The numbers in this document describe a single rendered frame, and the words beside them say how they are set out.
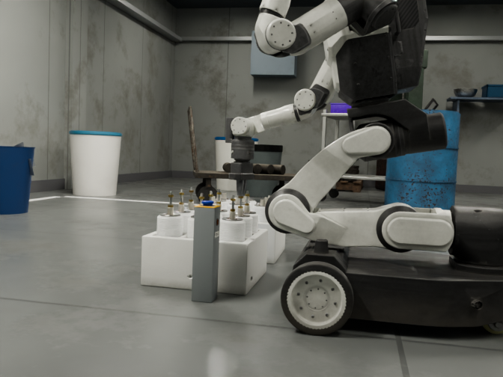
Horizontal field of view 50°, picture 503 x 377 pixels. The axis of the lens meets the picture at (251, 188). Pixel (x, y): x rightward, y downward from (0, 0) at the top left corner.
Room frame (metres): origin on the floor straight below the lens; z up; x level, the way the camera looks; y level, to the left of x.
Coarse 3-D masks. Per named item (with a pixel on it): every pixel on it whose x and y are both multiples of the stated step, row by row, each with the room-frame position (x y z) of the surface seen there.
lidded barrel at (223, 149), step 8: (216, 144) 6.85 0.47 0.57; (224, 144) 6.73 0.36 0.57; (216, 152) 6.85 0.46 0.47; (224, 152) 6.73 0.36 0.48; (216, 160) 6.86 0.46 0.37; (224, 160) 6.74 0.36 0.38; (232, 160) 6.70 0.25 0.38; (216, 168) 6.88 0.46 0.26; (216, 184) 6.92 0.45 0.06; (224, 184) 6.76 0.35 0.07; (232, 184) 6.72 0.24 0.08
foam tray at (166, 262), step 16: (144, 240) 1.90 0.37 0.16; (160, 240) 1.89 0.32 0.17; (176, 240) 1.88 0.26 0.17; (192, 240) 1.86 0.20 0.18; (256, 240) 1.97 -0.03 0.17; (144, 256) 1.90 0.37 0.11; (160, 256) 1.89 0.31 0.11; (176, 256) 1.88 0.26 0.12; (192, 256) 1.86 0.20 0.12; (224, 256) 1.84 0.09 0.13; (240, 256) 1.83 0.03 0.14; (256, 256) 1.98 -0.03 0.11; (144, 272) 1.90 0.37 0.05; (160, 272) 1.89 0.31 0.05; (176, 272) 1.88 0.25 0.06; (224, 272) 1.84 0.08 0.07; (240, 272) 1.83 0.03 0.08; (256, 272) 1.99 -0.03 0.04; (176, 288) 1.88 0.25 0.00; (224, 288) 1.84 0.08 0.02; (240, 288) 1.83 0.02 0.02
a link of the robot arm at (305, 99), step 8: (320, 72) 1.93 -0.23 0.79; (328, 72) 1.91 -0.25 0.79; (320, 80) 1.92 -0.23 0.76; (328, 80) 1.91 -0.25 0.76; (312, 88) 1.90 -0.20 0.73; (320, 88) 1.90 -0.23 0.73; (328, 88) 1.91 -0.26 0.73; (296, 96) 1.91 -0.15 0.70; (304, 96) 1.91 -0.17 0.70; (312, 96) 1.90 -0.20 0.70; (320, 96) 1.90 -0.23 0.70; (328, 96) 1.92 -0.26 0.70; (296, 104) 1.91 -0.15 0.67; (304, 104) 1.91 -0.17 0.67; (312, 104) 1.90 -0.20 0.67; (320, 104) 1.90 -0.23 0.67
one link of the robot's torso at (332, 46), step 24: (408, 0) 1.60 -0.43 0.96; (408, 24) 1.60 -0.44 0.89; (336, 48) 1.61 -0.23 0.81; (360, 48) 1.59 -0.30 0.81; (384, 48) 1.58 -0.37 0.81; (408, 48) 1.60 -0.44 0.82; (336, 72) 1.65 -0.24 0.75; (360, 72) 1.60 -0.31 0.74; (384, 72) 1.59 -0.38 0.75; (408, 72) 1.60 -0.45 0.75; (360, 96) 1.62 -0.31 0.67; (384, 96) 1.67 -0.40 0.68
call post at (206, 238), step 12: (204, 216) 1.72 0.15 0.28; (216, 216) 1.74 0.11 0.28; (204, 228) 1.72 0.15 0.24; (216, 228) 1.74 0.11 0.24; (204, 240) 1.72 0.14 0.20; (216, 240) 1.75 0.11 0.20; (204, 252) 1.72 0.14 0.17; (216, 252) 1.75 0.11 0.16; (192, 264) 1.73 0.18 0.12; (204, 264) 1.72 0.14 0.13; (216, 264) 1.76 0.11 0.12; (192, 276) 1.73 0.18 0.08; (204, 276) 1.72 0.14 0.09; (216, 276) 1.76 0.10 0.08; (192, 288) 1.73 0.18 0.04; (204, 288) 1.72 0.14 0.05; (216, 288) 1.77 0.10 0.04; (192, 300) 1.73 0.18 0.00; (204, 300) 1.72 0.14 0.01
